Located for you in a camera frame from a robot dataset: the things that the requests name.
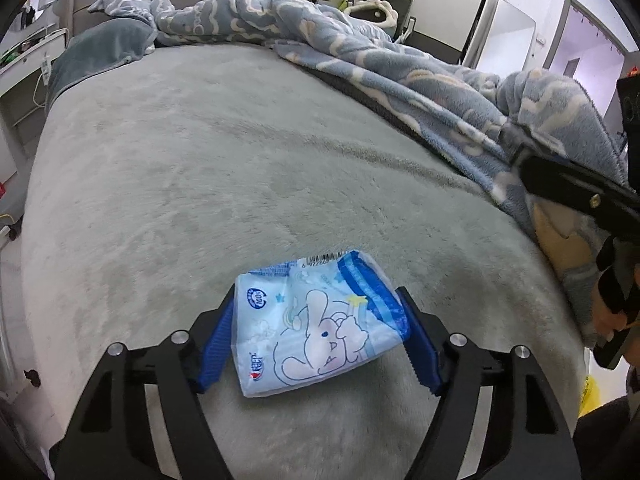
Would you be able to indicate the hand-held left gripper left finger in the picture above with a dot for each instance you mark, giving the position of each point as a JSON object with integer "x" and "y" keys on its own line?
{"x": 217, "y": 355}

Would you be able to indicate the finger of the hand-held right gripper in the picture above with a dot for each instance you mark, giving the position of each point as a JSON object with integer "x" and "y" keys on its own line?
{"x": 575, "y": 190}

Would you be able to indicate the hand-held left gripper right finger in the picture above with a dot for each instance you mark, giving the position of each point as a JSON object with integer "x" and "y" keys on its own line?
{"x": 424, "y": 360}

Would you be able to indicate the blue tissue packet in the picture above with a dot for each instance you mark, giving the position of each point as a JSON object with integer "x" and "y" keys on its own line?
{"x": 320, "y": 325}

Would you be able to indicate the person's right hand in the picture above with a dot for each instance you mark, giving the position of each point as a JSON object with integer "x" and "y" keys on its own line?
{"x": 606, "y": 320}

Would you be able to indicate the white door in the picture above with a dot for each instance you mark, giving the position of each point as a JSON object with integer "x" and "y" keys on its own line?
{"x": 505, "y": 30}

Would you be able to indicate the yellow bag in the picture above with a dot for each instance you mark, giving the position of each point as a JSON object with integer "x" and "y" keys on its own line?
{"x": 590, "y": 395}

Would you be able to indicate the grey plush bed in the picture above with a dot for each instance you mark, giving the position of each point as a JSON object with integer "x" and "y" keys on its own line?
{"x": 200, "y": 160}

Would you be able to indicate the person's dark clothing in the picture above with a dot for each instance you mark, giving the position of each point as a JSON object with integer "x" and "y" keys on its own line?
{"x": 610, "y": 440}

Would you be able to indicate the blue patterned blanket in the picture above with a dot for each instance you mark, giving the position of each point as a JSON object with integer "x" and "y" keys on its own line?
{"x": 400, "y": 60}

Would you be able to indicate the grey wardrobe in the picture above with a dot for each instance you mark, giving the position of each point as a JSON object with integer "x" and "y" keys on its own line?
{"x": 440, "y": 0}

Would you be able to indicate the cream-rimmed plush pet bed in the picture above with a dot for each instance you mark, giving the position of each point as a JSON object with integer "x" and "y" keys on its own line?
{"x": 372, "y": 10}

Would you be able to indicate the grey-blue pillow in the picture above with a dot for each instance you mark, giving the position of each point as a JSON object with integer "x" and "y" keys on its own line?
{"x": 100, "y": 45}

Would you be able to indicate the white dressing table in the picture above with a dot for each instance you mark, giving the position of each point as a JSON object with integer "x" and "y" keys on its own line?
{"x": 20, "y": 60}

